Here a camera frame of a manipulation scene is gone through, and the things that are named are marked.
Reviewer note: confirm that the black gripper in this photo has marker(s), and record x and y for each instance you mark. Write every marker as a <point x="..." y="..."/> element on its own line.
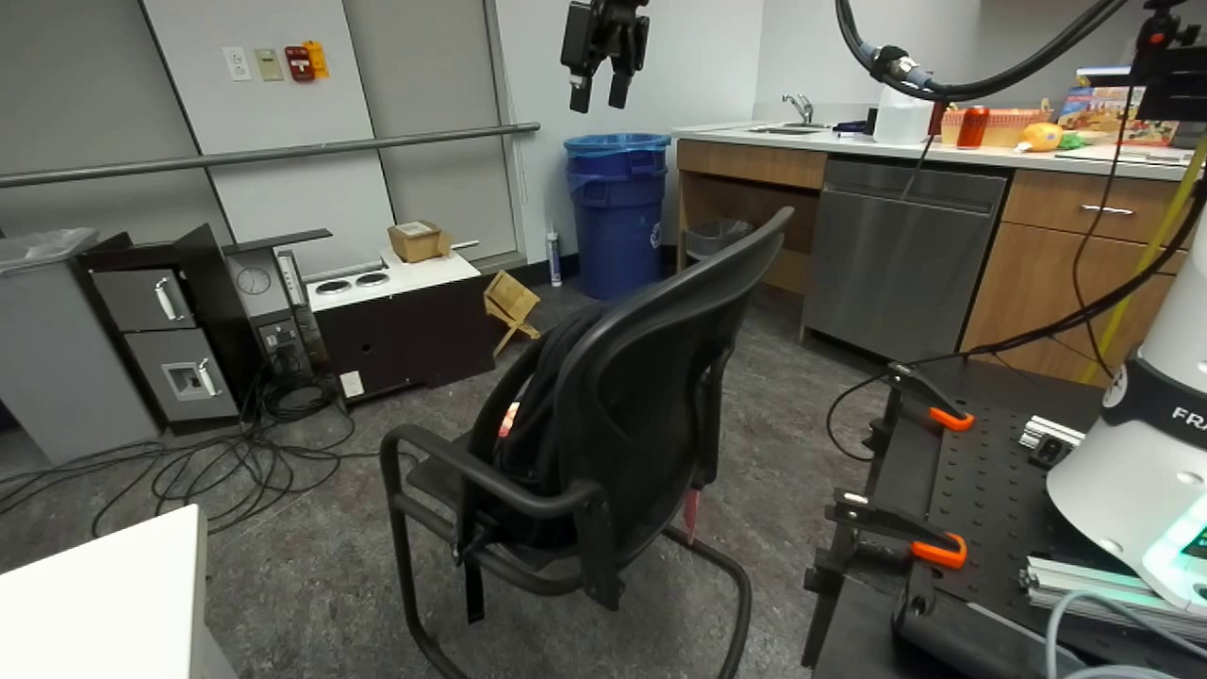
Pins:
<point x="603" y="36"/>

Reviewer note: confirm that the light orange towel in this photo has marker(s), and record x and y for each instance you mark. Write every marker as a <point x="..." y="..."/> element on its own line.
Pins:
<point x="506" y="421"/>

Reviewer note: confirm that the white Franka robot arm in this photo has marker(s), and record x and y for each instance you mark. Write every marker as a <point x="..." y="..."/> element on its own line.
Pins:
<point x="1134" y="477"/>

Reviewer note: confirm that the black mesh office chair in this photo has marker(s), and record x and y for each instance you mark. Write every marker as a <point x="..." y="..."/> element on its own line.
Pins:
<point x="626" y="437"/>

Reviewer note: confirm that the blue trash bin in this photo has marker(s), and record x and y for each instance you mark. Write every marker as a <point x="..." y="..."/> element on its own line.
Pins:
<point x="616" y="211"/>

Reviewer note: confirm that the white spray bottle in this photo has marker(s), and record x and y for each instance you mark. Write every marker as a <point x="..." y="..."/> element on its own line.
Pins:
<point x="550" y="259"/>

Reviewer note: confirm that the chrome sink faucet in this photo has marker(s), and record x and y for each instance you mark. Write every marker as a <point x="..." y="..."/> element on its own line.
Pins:
<point x="801" y="105"/>

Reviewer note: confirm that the small cardboard box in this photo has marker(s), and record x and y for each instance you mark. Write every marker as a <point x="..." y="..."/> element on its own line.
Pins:
<point x="420" y="244"/>

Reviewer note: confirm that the wooden folding stand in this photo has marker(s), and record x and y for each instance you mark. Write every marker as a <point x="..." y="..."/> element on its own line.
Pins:
<point x="511" y="306"/>

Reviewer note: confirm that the red fire alarm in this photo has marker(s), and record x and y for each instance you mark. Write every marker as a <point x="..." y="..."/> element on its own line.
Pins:
<point x="307" y="61"/>

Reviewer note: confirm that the white plastic jug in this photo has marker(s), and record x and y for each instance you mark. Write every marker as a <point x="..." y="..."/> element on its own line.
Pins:
<point x="897" y="118"/>

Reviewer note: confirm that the low black white-topped cabinet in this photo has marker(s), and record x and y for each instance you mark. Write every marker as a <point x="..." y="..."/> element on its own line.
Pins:
<point x="401" y="327"/>

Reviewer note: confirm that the stainless steel dishwasher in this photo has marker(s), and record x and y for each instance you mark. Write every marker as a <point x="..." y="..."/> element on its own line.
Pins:
<point x="897" y="259"/>

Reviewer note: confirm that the black backpack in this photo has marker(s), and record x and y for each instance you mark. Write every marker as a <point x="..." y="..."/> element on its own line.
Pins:
<point x="533" y="437"/>

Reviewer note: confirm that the red bottle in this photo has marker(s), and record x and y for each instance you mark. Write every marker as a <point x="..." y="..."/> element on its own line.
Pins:
<point x="975" y="127"/>

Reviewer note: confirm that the black equipment stand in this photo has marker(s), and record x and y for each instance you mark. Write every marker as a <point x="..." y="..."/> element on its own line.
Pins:
<point x="283" y="327"/>

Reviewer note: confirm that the tan basket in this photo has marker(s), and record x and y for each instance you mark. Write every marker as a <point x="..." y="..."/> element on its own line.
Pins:
<point x="1011" y="127"/>

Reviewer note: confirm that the yellow fruit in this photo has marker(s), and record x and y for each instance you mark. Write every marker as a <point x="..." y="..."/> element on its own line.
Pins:
<point x="1043" y="137"/>

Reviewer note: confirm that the black drawer cabinet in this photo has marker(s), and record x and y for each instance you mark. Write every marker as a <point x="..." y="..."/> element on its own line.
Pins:
<point x="164" y="339"/>

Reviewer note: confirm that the wooden kitchen counter cabinet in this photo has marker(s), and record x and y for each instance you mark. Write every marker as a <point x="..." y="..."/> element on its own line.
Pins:
<point x="1079" y="250"/>

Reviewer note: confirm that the colourful printed box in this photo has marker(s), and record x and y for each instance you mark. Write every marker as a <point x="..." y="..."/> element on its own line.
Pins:
<point x="1119" y="105"/>

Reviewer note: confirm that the short aluminium extrusion bar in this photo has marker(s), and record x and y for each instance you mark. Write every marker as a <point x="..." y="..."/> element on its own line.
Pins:
<point x="1050" y="436"/>

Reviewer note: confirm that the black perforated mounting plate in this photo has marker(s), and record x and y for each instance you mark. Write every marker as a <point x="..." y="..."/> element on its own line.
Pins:
<point x="994" y="503"/>

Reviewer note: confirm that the grey metal cabinet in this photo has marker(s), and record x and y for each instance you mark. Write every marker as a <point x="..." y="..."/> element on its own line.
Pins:
<point x="59" y="350"/>

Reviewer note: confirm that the long aluminium extrusion bar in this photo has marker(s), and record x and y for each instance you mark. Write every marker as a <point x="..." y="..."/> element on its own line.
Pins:
<point x="1105" y="582"/>

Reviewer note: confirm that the white table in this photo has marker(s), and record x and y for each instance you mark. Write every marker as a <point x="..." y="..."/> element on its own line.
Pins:
<point x="99" y="606"/>

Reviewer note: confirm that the grey wall handrail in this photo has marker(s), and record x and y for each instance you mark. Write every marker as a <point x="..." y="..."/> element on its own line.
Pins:
<point x="251" y="157"/>

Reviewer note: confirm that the white light switch plate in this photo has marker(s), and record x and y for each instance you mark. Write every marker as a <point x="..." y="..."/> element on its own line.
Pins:
<point x="237" y="61"/>

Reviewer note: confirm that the black mounted camera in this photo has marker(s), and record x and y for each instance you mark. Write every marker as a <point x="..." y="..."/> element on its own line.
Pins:
<point x="1175" y="67"/>

